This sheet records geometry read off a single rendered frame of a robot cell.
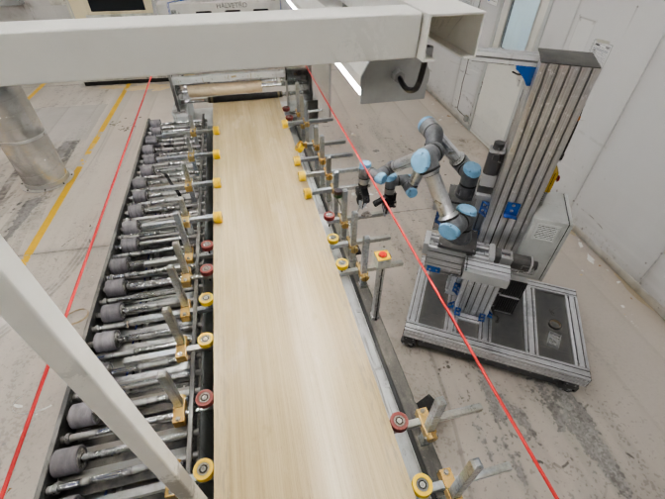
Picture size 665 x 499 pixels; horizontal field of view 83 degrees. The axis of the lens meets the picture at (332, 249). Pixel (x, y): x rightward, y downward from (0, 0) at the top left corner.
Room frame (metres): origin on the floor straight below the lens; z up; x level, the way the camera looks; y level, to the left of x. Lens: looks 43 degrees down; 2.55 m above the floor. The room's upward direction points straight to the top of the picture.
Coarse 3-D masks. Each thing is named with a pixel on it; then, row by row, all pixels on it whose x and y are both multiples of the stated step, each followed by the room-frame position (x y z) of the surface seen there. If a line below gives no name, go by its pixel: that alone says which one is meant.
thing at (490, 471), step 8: (496, 464) 0.54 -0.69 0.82; (504, 464) 0.54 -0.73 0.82; (480, 472) 0.51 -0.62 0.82; (488, 472) 0.51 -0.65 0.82; (496, 472) 0.51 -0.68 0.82; (504, 472) 0.52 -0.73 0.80; (440, 480) 0.48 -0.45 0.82; (432, 488) 0.46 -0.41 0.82; (440, 488) 0.46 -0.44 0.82; (416, 496) 0.43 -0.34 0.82
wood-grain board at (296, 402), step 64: (256, 128) 3.58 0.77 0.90; (256, 192) 2.44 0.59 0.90; (256, 256) 1.71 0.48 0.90; (320, 256) 1.72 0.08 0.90; (256, 320) 1.22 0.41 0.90; (320, 320) 1.22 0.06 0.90; (256, 384) 0.85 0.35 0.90; (320, 384) 0.86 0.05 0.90; (256, 448) 0.58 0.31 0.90; (320, 448) 0.58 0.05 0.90; (384, 448) 0.58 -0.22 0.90
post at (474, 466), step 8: (472, 464) 0.43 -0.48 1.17; (480, 464) 0.43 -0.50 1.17; (464, 472) 0.44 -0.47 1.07; (472, 472) 0.42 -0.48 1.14; (456, 480) 0.44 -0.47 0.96; (464, 480) 0.42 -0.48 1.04; (472, 480) 0.42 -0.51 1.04; (456, 488) 0.43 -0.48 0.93; (464, 488) 0.42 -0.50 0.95; (456, 496) 0.42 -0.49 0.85
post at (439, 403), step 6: (438, 402) 0.67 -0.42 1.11; (444, 402) 0.67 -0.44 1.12; (432, 408) 0.68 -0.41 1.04; (438, 408) 0.66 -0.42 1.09; (444, 408) 0.67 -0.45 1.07; (432, 414) 0.67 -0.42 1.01; (438, 414) 0.66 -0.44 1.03; (426, 420) 0.69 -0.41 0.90; (432, 420) 0.66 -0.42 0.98; (438, 420) 0.67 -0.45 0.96; (426, 426) 0.68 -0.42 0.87; (432, 426) 0.66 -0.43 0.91; (420, 438) 0.69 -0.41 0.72
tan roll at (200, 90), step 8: (256, 80) 4.33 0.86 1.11; (192, 88) 4.13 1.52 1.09; (200, 88) 4.15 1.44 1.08; (208, 88) 4.16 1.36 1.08; (216, 88) 4.18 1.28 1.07; (224, 88) 4.20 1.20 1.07; (232, 88) 4.21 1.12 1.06; (240, 88) 4.24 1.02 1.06; (248, 88) 4.25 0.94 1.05; (256, 88) 4.27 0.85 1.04; (192, 96) 4.12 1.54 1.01; (200, 96) 4.15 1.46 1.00
